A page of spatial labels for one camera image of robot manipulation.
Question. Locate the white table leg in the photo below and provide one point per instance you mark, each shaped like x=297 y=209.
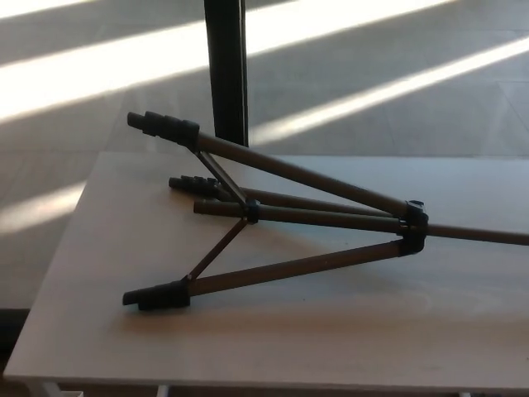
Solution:
x=161 y=391

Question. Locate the brown black camera tripod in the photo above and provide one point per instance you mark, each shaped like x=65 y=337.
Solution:
x=413 y=231

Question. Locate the black vertical pillar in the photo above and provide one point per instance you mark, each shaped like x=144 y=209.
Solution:
x=227 y=62

